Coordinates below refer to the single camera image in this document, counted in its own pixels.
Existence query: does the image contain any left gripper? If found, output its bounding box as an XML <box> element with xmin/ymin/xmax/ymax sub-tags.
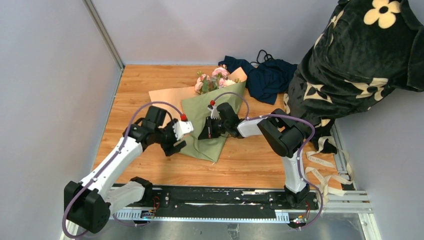
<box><xmin>155</xmin><ymin>118</ymin><xmax>187</xmax><ymax>156</ymax></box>

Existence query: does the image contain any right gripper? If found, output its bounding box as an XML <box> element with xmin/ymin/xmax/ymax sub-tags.
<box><xmin>199</xmin><ymin>116</ymin><xmax>230</xmax><ymax>140</ymax></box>

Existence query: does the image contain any wrapping paper sheet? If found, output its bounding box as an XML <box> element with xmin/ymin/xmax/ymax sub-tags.
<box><xmin>148</xmin><ymin>67</ymin><xmax>247</xmax><ymax>163</ymax></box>

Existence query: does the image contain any fake rose stem two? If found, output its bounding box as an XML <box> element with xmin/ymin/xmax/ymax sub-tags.
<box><xmin>194</xmin><ymin>71</ymin><xmax>211</xmax><ymax>95</ymax></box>

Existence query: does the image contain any fake rose stem one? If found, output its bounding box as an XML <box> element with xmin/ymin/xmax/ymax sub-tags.
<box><xmin>218</xmin><ymin>77</ymin><xmax>241</xmax><ymax>89</ymax></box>

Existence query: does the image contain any fake rose stem three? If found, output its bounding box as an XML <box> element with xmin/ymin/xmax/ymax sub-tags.
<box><xmin>211</xmin><ymin>65</ymin><xmax>230</xmax><ymax>86</ymax></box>

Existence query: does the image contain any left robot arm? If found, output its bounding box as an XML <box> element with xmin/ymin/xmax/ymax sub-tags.
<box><xmin>62</xmin><ymin>101</ymin><xmax>194</xmax><ymax>239</ymax></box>

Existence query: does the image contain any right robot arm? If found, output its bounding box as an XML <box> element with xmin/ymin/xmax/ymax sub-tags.
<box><xmin>198</xmin><ymin>101</ymin><xmax>310</xmax><ymax>209</ymax></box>

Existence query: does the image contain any navy blue cloth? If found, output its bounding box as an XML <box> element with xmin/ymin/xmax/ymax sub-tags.
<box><xmin>218</xmin><ymin>56</ymin><xmax>298</xmax><ymax>105</ymax></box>

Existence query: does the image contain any black floral plush blanket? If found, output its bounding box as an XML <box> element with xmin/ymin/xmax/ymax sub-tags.
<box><xmin>284</xmin><ymin>0</ymin><xmax>424</xmax><ymax>154</ymax></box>

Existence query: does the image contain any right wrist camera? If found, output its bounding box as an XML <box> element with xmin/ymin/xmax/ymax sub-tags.
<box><xmin>207</xmin><ymin>100</ymin><xmax>221</xmax><ymax>120</ymax></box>

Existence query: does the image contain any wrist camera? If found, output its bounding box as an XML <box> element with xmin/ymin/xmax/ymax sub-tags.
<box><xmin>207</xmin><ymin>100</ymin><xmax>221</xmax><ymax>120</ymax></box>
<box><xmin>172</xmin><ymin>114</ymin><xmax>194</xmax><ymax>141</ymax></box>

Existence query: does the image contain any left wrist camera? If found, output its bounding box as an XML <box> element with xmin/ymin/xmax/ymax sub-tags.
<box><xmin>172</xmin><ymin>114</ymin><xmax>194</xmax><ymax>141</ymax></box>

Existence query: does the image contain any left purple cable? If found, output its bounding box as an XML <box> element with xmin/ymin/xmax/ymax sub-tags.
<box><xmin>61</xmin><ymin>100</ymin><xmax>186</xmax><ymax>240</ymax></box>

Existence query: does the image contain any purple cable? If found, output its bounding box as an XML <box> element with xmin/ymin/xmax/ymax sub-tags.
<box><xmin>61</xmin><ymin>100</ymin><xmax>186</xmax><ymax>240</ymax></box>
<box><xmin>210</xmin><ymin>91</ymin><xmax>327</xmax><ymax>229</ymax></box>

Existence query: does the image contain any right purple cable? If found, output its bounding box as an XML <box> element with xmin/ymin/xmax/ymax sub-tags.
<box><xmin>210</xmin><ymin>91</ymin><xmax>327</xmax><ymax>229</ymax></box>

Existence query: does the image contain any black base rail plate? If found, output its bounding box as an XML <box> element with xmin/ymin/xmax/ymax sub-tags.
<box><xmin>129</xmin><ymin>185</ymin><xmax>319</xmax><ymax>221</ymax></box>

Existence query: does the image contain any black cord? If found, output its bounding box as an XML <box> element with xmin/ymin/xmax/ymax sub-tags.
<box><xmin>249</xmin><ymin>48</ymin><xmax>276</xmax><ymax>67</ymax></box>

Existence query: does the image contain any aluminium frame post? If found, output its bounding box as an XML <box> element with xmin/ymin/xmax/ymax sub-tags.
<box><xmin>82</xmin><ymin>0</ymin><xmax>125</xmax><ymax>72</ymax></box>

